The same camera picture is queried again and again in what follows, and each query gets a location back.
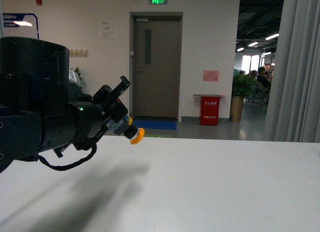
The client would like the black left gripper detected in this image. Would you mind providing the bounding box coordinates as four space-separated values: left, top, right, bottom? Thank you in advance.
93 76 131 128

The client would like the yellow push button switch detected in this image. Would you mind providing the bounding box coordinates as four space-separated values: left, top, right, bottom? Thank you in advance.
104 116 145 145

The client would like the left potted plant gold pot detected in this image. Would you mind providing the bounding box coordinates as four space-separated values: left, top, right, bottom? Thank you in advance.
71 66 82 81

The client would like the potted plant gold pot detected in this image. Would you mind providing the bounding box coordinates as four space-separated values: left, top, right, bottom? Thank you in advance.
229 74 256 122
71 66 82 81

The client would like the blue floor mat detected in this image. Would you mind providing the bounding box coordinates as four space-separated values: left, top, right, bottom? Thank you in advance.
133 120 177 130

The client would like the white paper notice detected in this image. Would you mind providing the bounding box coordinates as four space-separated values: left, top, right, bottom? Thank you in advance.
100 20 119 39

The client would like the grey door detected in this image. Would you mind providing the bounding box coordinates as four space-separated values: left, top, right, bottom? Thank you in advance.
133 18 181 119

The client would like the pink paper notice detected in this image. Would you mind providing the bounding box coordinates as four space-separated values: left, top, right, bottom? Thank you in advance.
202 70 219 82

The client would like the red fire extinguisher box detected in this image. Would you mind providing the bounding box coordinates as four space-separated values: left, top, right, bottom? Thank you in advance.
193 94 225 126

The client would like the green exit sign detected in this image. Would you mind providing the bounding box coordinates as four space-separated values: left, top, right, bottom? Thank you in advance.
148 0 168 5

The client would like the blue framed notice board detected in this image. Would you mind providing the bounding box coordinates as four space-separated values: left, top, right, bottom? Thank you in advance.
2 13 40 39

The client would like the right potted plant gold pot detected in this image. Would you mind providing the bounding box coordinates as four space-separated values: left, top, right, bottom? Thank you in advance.
229 74 256 122

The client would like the seated person grey hair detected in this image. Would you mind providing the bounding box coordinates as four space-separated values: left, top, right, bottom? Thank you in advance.
249 70 258 101

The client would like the seated person dark shirt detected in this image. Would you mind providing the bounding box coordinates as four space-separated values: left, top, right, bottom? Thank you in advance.
257 67 271 91

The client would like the right grey curtain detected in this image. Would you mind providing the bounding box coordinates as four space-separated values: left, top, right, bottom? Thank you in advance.
264 0 320 143

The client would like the beige wall switch panel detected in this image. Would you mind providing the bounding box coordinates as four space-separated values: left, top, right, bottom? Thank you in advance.
69 49 88 57

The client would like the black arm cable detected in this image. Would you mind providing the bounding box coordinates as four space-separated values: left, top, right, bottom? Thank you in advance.
37 141 98 172

